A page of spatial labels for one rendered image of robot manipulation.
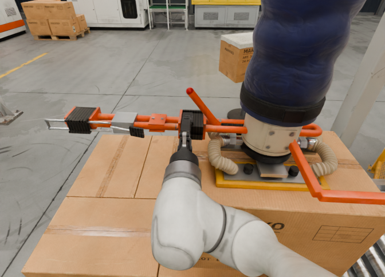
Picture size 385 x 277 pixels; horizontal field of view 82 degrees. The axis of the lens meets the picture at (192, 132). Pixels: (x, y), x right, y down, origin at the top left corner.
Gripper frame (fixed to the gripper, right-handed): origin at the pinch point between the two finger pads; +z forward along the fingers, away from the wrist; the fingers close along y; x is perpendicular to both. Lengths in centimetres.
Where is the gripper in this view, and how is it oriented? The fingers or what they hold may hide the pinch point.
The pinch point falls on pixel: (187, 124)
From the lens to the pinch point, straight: 70.6
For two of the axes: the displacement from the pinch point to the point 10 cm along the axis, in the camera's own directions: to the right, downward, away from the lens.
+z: 0.4, -6.0, 8.0
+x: 10.0, 0.2, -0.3
